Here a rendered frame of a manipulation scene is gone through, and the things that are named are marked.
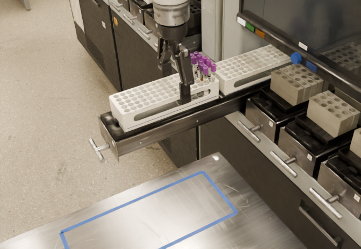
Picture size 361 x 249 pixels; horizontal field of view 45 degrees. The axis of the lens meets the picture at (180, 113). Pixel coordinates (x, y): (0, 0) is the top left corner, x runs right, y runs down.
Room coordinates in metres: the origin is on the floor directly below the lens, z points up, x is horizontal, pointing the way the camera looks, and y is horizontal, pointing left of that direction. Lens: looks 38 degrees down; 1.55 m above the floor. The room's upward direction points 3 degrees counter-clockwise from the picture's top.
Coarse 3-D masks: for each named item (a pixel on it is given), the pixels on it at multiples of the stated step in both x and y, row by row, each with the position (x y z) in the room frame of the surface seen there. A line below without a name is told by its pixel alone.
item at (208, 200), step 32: (224, 160) 0.75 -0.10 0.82; (128, 192) 0.67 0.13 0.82; (160, 192) 0.66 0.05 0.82; (192, 192) 0.66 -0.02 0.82; (224, 192) 0.65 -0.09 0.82; (64, 224) 0.59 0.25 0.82; (96, 224) 0.58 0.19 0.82; (128, 224) 0.58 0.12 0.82; (160, 224) 0.57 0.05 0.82; (192, 224) 0.57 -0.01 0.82; (224, 224) 0.56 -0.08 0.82; (256, 224) 0.56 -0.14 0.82
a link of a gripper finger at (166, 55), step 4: (164, 40) 1.01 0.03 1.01; (164, 44) 1.01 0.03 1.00; (164, 48) 1.02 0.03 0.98; (164, 52) 1.03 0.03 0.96; (168, 52) 1.03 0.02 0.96; (164, 56) 1.04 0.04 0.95; (168, 56) 1.05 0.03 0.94; (160, 60) 1.06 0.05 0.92; (164, 60) 1.05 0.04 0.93; (168, 60) 1.06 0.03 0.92
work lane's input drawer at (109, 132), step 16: (224, 96) 1.02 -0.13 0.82; (240, 96) 1.03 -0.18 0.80; (192, 112) 0.96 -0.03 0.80; (208, 112) 0.98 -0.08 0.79; (224, 112) 1.00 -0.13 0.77; (112, 128) 0.90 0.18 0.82; (144, 128) 0.90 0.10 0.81; (160, 128) 0.91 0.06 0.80; (176, 128) 0.93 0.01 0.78; (192, 128) 0.95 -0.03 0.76; (112, 144) 0.87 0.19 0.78; (128, 144) 0.86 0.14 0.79; (144, 144) 0.88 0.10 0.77
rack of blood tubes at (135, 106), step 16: (160, 80) 1.03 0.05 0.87; (176, 80) 1.03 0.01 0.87; (208, 80) 1.02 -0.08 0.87; (112, 96) 0.97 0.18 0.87; (128, 96) 0.96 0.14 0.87; (144, 96) 0.96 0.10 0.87; (160, 96) 0.95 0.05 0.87; (176, 96) 0.95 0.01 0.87; (192, 96) 1.00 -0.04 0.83; (208, 96) 1.00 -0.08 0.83; (112, 112) 0.96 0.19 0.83; (128, 112) 0.89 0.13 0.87; (144, 112) 0.96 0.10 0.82; (160, 112) 0.93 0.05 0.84; (176, 112) 0.95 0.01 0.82
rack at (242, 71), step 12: (264, 48) 1.20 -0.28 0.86; (276, 48) 1.20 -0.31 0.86; (228, 60) 1.14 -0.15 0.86; (240, 60) 1.13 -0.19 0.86; (252, 60) 1.13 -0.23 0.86; (264, 60) 1.13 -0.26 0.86; (276, 60) 1.12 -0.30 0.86; (288, 60) 1.12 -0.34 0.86; (216, 72) 1.07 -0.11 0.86; (228, 72) 1.07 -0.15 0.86; (240, 72) 1.07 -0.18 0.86; (252, 72) 1.06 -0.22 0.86; (264, 72) 1.14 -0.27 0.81; (228, 84) 1.03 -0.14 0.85; (240, 84) 1.08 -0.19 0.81; (252, 84) 1.07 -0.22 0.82
